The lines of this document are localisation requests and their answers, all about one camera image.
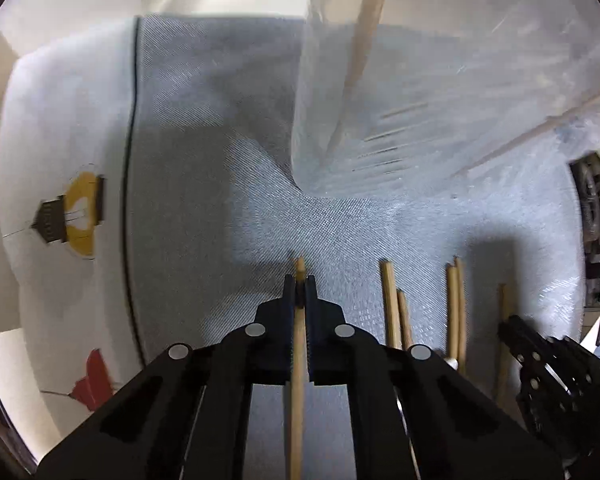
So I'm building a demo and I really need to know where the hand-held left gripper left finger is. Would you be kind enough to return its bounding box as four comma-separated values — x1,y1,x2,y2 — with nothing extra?
36,274,301,480

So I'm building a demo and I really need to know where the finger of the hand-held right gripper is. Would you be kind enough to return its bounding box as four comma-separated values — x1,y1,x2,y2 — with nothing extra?
497,314,600,396
515,357,598,467

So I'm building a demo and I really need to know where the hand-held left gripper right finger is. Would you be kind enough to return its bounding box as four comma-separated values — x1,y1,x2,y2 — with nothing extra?
304,275,565,480

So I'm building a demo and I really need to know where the wooden chopstick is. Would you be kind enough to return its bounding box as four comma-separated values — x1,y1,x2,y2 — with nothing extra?
452,91,600,179
453,256,469,377
289,257,308,480
378,258,404,352
324,0,397,162
494,283,510,407
444,263,461,362
395,288,415,352

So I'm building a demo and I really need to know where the translucent plastic utensil holder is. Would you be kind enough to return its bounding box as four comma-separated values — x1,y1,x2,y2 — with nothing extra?
289,0,600,202

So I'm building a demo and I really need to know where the gas stove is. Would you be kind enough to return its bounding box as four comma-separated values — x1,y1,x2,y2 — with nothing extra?
569,144,600,348

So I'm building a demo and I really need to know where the grey woven mat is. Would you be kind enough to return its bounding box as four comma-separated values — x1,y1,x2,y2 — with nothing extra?
124,12,590,480

